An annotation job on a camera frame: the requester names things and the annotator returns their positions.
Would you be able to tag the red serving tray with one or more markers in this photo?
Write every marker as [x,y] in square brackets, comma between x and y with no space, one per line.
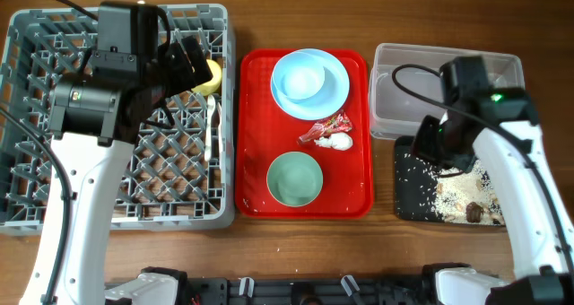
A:
[266,132]

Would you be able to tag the green bowl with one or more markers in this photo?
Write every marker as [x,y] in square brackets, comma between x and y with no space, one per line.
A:
[294,179]

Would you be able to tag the black waste tray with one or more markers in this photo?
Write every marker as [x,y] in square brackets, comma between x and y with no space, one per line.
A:
[412,193]

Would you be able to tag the rice and food scraps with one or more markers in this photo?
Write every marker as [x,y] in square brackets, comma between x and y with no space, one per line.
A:
[462,197]

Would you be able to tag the clear plastic bin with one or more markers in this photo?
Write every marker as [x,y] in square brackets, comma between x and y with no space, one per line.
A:
[394,113]

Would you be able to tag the red snack wrapper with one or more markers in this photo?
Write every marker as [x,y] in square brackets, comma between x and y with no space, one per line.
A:
[336,123]

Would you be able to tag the light blue plate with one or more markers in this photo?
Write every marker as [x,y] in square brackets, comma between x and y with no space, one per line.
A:
[328,100]

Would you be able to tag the grey dishwasher rack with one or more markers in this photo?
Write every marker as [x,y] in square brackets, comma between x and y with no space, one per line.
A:
[167,184]

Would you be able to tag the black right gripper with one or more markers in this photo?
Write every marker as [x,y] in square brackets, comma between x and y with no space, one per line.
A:
[422,144]

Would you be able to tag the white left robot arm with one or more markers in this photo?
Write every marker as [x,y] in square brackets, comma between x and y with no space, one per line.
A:
[95,118]

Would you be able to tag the white plastic spoon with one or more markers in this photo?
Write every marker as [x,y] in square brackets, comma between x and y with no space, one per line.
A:
[211,106]

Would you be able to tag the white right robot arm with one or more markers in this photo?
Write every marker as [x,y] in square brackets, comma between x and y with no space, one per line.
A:
[500,129]

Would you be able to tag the crumpled white tissue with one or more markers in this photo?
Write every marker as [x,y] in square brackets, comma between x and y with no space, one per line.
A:
[337,141]

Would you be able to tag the light blue bowl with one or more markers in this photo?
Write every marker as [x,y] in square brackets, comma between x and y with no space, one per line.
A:
[298,76]

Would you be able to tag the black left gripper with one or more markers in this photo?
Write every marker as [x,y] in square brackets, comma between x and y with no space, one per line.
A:
[183,79]

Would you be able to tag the white plastic fork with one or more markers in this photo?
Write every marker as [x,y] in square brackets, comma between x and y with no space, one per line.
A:
[220,140]

